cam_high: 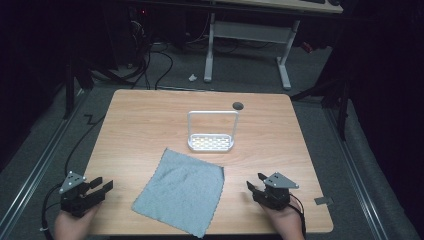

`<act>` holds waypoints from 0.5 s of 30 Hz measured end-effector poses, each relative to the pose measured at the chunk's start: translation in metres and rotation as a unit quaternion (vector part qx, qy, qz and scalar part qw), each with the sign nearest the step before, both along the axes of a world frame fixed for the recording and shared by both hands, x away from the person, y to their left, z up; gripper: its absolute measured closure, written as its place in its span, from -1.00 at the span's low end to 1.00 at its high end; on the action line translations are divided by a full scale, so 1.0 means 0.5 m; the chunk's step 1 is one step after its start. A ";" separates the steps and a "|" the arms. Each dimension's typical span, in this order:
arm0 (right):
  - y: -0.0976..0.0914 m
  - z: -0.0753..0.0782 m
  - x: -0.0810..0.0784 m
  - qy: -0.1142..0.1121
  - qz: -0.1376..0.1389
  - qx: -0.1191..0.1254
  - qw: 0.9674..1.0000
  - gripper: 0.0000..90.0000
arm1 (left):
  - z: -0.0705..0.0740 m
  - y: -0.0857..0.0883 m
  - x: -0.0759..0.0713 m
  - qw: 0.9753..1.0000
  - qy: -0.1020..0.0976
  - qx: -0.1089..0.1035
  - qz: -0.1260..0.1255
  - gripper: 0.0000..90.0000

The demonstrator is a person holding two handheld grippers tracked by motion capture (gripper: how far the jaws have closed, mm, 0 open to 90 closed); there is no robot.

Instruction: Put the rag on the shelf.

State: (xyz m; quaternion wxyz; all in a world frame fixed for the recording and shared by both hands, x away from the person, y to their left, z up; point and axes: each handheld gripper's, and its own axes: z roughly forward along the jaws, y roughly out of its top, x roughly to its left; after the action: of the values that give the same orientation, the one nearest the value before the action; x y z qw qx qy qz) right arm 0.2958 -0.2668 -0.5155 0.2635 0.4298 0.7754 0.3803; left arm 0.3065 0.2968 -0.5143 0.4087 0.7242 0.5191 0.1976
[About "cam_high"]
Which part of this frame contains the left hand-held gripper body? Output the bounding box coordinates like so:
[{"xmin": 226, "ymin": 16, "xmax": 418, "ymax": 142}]
[{"xmin": 58, "ymin": 171, "xmax": 107, "ymax": 218}]

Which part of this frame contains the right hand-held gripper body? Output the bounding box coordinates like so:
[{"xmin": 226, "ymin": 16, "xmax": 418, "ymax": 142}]
[{"xmin": 252, "ymin": 171, "xmax": 300, "ymax": 211}]

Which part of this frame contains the white rack with handle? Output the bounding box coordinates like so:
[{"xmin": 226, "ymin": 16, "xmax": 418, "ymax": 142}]
[{"xmin": 186, "ymin": 110, "xmax": 240, "ymax": 153}]

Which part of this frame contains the grey cloth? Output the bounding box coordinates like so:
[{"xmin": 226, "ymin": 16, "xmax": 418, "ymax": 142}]
[{"xmin": 131, "ymin": 147, "xmax": 226, "ymax": 239}]

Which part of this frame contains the person's left hand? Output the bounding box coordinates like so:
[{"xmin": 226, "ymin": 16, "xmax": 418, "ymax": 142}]
[{"xmin": 53, "ymin": 202, "xmax": 102, "ymax": 240}]

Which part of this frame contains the person's right hand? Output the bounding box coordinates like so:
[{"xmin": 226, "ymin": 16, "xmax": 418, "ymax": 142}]
[{"xmin": 261, "ymin": 199, "xmax": 306, "ymax": 240}]

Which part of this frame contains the black stand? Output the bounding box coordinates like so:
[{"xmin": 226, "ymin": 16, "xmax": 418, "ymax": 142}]
[
  {"xmin": 289, "ymin": 66, "xmax": 352, "ymax": 142},
  {"xmin": 62, "ymin": 49, "xmax": 97, "ymax": 120}
]

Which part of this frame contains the white-framed desk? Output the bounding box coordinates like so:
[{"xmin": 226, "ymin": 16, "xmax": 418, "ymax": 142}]
[{"xmin": 202, "ymin": 0, "xmax": 344, "ymax": 91}]

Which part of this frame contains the black cable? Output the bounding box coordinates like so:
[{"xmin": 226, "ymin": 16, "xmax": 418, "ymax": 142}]
[
  {"xmin": 63, "ymin": 113, "xmax": 107, "ymax": 177},
  {"xmin": 288, "ymin": 194, "xmax": 308, "ymax": 240},
  {"xmin": 40, "ymin": 182, "xmax": 64, "ymax": 240}
]

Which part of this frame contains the metal floor rail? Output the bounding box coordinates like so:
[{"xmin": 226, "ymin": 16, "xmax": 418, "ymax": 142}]
[
  {"xmin": 325, "ymin": 107, "xmax": 390, "ymax": 240},
  {"xmin": 0, "ymin": 89, "xmax": 92, "ymax": 236}
]

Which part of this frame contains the bundle of black cables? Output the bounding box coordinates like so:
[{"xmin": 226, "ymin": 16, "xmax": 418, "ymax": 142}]
[{"xmin": 89, "ymin": 19, "xmax": 175, "ymax": 91}]

